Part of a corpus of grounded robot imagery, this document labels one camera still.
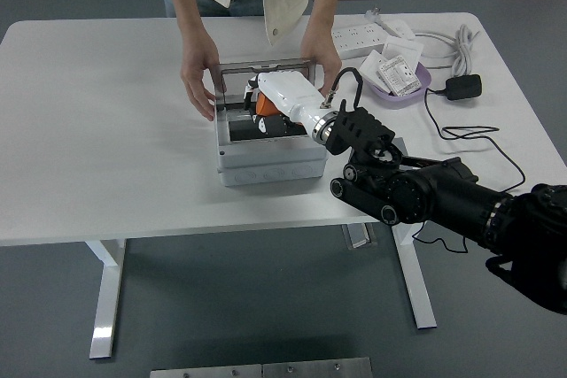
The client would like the person's left hand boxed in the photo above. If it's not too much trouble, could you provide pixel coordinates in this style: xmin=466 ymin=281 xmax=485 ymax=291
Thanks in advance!
xmin=299 ymin=28 xmax=343 ymax=95

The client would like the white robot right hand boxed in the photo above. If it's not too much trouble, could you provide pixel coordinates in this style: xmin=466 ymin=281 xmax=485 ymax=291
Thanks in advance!
xmin=242 ymin=70 xmax=331 ymax=136

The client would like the person's right hand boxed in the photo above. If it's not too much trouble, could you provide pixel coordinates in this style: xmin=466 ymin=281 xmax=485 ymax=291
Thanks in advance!
xmin=180 ymin=32 xmax=221 ymax=122

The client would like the orange cylindrical battery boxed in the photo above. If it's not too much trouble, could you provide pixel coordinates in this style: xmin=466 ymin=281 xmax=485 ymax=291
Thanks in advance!
xmin=255 ymin=93 xmax=278 ymax=117

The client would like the transparent hinged box lid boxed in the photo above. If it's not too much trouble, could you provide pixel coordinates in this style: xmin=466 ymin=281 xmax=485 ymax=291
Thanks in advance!
xmin=212 ymin=58 xmax=318 ymax=109

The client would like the grey plastic electrical box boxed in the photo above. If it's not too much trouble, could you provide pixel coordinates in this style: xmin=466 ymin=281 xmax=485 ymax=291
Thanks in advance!
xmin=214 ymin=103 xmax=328 ymax=188

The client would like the small white adapter box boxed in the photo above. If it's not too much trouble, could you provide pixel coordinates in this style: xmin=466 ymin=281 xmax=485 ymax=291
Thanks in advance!
xmin=389 ymin=19 xmax=416 ymax=41

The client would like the white power strip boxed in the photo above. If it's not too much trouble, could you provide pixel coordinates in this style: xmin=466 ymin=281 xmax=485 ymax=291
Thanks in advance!
xmin=331 ymin=23 xmax=389 ymax=60

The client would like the white plain socket package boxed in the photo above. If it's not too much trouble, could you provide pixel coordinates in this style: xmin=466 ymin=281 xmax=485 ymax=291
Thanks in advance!
xmin=358 ymin=50 xmax=386 ymax=88

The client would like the white socket package with label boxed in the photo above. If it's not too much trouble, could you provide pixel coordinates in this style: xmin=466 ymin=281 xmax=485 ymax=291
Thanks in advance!
xmin=376 ymin=55 xmax=422 ymax=98

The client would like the purple plastic tray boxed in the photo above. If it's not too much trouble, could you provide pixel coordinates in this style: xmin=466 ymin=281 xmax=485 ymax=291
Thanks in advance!
xmin=367 ymin=62 xmax=432 ymax=109

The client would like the grey cube holder with hole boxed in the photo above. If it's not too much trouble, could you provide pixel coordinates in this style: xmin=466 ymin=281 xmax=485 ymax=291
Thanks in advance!
xmin=347 ymin=136 xmax=408 ymax=166

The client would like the black power adapter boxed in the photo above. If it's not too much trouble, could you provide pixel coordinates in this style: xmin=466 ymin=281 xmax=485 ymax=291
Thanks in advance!
xmin=445 ymin=73 xmax=483 ymax=102

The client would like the white table leg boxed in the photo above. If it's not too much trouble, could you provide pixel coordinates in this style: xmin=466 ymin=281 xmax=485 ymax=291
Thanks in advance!
xmin=392 ymin=218 xmax=439 ymax=330

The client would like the grey metal plate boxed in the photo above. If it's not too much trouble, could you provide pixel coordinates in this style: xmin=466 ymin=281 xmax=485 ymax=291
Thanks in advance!
xmin=261 ymin=356 xmax=374 ymax=378
xmin=149 ymin=363 xmax=263 ymax=378

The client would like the white square switch plate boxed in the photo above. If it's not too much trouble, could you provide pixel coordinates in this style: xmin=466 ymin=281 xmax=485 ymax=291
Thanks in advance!
xmin=381 ymin=36 xmax=424 ymax=70

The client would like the thin black cable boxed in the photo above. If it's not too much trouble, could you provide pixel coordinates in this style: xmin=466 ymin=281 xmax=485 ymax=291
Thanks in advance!
xmin=423 ymin=87 xmax=527 ymax=193

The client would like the white power cord with plug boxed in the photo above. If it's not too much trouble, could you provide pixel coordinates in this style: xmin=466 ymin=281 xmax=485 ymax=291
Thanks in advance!
xmin=365 ymin=4 xmax=482 ymax=76

